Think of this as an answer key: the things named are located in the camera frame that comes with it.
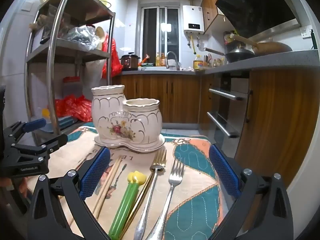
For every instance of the clear plastic bag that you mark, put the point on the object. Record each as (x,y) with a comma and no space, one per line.
(82,36)

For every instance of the built-in steel oven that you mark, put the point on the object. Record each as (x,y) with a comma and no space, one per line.
(225,120)

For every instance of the grey kitchen countertop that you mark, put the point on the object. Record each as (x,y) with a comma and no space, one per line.
(275,61)

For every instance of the silver metal fork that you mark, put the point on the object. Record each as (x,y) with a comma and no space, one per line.
(176,177)

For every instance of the row of condiment bottles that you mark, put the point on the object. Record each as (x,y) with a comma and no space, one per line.
(218,62)

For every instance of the wooden upper cabinets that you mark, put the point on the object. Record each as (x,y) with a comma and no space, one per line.
(211,7)

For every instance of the orange packet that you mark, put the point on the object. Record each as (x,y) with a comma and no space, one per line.
(145,59)

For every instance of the black range hood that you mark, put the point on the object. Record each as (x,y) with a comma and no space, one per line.
(250,7)

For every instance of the sliding window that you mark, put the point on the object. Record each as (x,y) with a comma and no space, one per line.
(150,30)

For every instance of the beige bowl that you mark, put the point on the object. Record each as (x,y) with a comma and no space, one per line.
(117,120)

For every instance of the clear box with red lid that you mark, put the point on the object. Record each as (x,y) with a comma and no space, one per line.
(72,87)

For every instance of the white ceramic drip tray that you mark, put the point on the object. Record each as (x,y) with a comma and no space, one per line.
(150,148)

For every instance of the steel shelf rack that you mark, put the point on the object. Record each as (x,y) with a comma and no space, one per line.
(53,80)

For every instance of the white wall switch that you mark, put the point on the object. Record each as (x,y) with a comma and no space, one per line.
(26,6)

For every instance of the white wall socket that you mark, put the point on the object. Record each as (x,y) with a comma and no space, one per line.
(305,32)

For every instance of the large yellow oil bottle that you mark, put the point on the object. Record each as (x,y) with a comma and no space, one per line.
(198,65)

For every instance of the white water heater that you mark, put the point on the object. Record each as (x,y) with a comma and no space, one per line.
(192,17)

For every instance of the black wok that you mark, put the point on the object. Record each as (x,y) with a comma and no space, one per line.
(238,55)

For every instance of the knife block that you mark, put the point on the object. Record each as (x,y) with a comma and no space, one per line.
(207,61)

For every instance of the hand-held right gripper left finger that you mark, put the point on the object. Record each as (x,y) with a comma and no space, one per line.
(95,175)

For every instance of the amber oil bottle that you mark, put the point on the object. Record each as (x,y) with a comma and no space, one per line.
(157,60)
(163,60)

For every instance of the brown frying pan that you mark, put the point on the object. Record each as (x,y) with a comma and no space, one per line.
(272,47)

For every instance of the silver metal spoon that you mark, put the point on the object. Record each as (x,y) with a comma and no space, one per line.
(157,167)

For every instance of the steel faucet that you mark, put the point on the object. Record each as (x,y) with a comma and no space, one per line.
(171,52)

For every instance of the green clip with yellow top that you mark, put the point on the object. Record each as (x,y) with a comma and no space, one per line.
(123,210)

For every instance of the wooden chopstick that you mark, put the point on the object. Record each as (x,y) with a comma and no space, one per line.
(111,188)
(108,185)

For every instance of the printed quilted table mat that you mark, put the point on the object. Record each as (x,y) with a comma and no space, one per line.
(195,212)

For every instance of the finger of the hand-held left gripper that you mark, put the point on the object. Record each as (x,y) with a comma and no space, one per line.
(35,125)
(53,141)

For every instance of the wooden base cabinets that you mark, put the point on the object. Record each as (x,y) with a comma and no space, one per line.
(175,97)

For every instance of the red plastic bag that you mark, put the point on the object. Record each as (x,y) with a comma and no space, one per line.
(75,107)
(113,60)

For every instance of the gold metal fork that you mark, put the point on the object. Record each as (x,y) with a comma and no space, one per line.
(161,156)

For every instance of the green packet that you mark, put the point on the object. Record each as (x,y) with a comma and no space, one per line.
(147,64)

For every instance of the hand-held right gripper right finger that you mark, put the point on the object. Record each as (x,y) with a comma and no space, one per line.
(223,171)

